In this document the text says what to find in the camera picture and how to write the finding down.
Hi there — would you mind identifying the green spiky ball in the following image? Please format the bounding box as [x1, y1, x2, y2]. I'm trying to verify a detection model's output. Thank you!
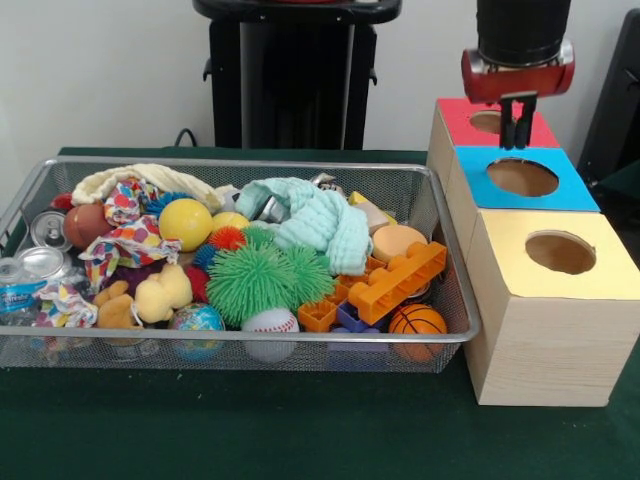
[205, 227, 296, 329]

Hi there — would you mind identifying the orange toy brick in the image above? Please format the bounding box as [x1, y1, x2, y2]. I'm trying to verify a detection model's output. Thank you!
[348, 241, 448, 325]

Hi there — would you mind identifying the mint green cloth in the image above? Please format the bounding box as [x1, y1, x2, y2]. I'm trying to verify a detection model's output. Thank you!
[234, 177, 375, 276]

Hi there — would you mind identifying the dark green table cloth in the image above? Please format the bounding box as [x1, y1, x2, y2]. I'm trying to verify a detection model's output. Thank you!
[0, 145, 640, 480]
[598, 158, 640, 214]

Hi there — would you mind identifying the globe print ball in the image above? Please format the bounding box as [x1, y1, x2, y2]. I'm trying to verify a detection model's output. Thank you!
[167, 302, 226, 361]

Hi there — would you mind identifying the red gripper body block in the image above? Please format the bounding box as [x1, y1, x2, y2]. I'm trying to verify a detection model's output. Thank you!
[460, 47, 576, 105]

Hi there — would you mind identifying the large yellow ball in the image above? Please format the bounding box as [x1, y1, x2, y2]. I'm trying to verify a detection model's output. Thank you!
[158, 198, 215, 253]

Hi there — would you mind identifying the colourful dotted cloth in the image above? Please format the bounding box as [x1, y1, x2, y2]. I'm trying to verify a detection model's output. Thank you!
[79, 179, 184, 291]

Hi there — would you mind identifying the white baseball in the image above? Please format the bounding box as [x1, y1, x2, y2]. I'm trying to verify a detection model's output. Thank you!
[241, 307, 301, 362]

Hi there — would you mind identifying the wooden box with three holes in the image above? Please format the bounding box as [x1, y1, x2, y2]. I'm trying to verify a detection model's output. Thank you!
[427, 97, 640, 407]

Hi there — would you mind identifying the cream cloth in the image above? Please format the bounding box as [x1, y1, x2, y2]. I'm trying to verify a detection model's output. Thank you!
[71, 163, 224, 211]

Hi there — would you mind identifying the yellow plush duck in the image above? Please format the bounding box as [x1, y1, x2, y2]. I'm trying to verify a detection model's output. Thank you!
[134, 263, 194, 324]

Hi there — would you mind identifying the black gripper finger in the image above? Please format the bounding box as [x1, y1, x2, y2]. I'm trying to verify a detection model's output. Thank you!
[500, 92, 519, 150]
[517, 90, 539, 149]

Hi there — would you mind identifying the orange mini basketball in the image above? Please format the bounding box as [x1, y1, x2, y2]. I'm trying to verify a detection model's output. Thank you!
[388, 302, 449, 362]

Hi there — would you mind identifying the black chair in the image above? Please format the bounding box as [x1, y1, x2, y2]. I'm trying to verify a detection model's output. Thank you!
[577, 8, 640, 187]

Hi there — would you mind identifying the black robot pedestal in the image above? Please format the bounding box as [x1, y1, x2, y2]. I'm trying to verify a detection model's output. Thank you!
[192, 0, 404, 150]

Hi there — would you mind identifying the wire mesh bin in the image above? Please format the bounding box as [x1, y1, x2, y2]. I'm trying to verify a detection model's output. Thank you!
[0, 155, 482, 374]

